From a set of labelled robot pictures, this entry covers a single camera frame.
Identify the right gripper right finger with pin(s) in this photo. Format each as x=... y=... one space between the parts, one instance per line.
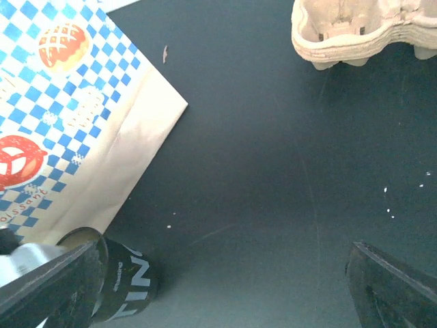
x=387 y=292

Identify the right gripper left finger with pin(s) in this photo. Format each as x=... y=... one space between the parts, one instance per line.
x=45 y=286

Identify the black printed coffee cup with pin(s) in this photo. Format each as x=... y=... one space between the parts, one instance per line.
x=130 y=279

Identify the checkered pastry paper bag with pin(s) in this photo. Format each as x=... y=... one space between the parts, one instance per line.
x=83 y=113

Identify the brown pulp cup carrier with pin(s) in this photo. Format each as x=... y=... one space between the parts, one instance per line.
x=326 y=33

